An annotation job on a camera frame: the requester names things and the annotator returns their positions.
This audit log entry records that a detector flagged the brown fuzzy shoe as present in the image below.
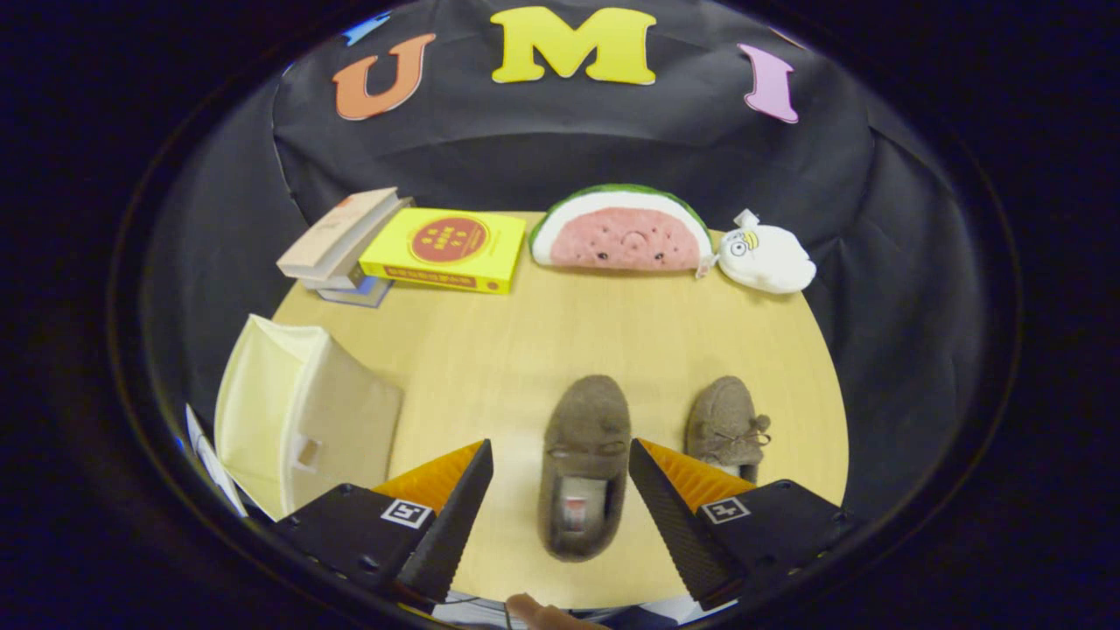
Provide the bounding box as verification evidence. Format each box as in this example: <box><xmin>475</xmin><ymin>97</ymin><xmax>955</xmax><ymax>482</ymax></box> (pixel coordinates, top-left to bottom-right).
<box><xmin>685</xmin><ymin>375</ymin><xmax>773</xmax><ymax>484</ymax></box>
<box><xmin>537</xmin><ymin>374</ymin><xmax>633</xmax><ymax>563</ymax></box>

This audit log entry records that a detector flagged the blue book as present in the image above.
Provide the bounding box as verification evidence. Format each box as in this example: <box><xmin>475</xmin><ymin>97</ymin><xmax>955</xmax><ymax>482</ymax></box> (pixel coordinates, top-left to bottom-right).
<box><xmin>317</xmin><ymin>276</ymin><xmax>395</xmax><ymax>309</ymax></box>

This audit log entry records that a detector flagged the grey book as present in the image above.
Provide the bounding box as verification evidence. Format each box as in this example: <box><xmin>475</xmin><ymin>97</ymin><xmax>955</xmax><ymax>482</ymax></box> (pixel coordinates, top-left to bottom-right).
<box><xmin>302</xmin><ymin>197</ymin><xmax>414</xmax><ymax>291</ymax></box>

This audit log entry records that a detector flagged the beige fabric storage box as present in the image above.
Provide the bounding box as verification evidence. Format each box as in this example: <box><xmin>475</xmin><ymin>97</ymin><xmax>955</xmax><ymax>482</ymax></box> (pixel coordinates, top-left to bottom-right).
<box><xmin>214</xmin><ymin>313</ymin><xmax>405</xmax><ymax>522</ymax></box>

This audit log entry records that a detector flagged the person's light clothing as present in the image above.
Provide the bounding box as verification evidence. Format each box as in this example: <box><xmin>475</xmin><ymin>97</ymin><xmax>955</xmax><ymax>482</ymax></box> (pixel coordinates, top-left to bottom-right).
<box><xmin>433</xmin><ymin>595</ymin><xmax>701</xmax><ymax>627</ymax></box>

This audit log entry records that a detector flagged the watermelon slice plush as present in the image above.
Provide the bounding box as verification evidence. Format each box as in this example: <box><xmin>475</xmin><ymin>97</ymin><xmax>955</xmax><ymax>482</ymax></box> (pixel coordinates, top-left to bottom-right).
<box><xmin>528</xmin><ymin>184</ymin><xmax>715</xmax><ymax>272</ymax></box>

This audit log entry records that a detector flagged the yellow book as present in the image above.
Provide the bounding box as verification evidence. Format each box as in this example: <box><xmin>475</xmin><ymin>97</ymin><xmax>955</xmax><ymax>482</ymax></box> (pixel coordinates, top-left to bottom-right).
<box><xmin>359</xmin><ymin>207</ymin><xmax>528</xmax><ymax>295</ymax></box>

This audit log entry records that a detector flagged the beige book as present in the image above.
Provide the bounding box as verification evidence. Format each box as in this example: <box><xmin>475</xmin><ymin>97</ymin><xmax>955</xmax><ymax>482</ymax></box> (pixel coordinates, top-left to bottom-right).
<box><xmin>276</xmin><ymin>186</ymin><xmax>403</xmax><ymax>281</ymax></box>

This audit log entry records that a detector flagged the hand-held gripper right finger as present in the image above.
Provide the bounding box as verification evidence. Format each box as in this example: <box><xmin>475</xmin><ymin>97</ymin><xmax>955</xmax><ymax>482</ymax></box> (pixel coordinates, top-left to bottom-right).
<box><xmin>627</xmin><ymin>437</ymin><xmax>854</xmax><ymax>612</ymax></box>

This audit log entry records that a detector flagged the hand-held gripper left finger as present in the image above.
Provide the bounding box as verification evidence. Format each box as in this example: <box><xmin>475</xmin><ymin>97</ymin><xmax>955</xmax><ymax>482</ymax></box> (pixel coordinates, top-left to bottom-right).
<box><xmin>271</xmin><ymin>437</ymin><xmax>495</xmax><ymax>606</ymax></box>

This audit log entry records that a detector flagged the black backdrop cloth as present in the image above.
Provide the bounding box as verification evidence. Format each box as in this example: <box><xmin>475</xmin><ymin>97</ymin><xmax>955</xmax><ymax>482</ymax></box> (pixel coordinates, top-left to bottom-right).
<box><xmin>144</xmin><ymin>0</ymin><xmax>1020</xmax><ymax>526</ymax></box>

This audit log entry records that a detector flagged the white plush toy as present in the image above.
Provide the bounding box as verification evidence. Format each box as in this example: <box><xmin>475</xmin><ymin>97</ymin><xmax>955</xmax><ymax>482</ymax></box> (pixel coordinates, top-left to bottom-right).
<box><xmin>717</xmin><ymin>208</ymin><xmax>817</xmax><ymax>295</ymax></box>

